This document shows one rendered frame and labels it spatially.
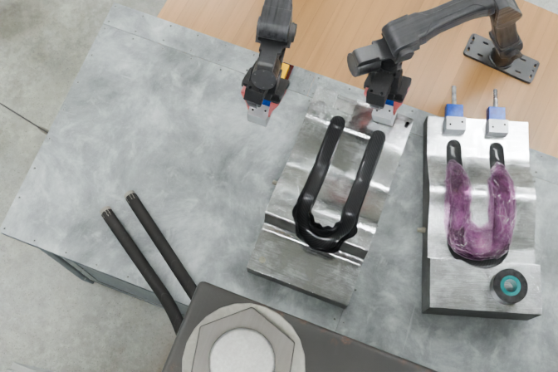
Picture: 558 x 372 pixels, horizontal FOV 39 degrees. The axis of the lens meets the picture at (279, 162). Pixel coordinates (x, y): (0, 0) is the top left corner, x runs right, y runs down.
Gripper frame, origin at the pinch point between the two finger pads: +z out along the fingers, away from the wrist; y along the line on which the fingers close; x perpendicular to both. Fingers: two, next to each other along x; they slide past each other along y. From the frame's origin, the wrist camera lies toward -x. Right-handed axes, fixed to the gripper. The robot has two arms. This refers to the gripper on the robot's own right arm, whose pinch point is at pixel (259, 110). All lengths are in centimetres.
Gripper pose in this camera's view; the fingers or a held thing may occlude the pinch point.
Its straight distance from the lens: 195.0
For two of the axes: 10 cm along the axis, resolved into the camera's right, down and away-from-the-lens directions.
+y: 9.3, 3.4, -1.0
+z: -1.8, 6.9, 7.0
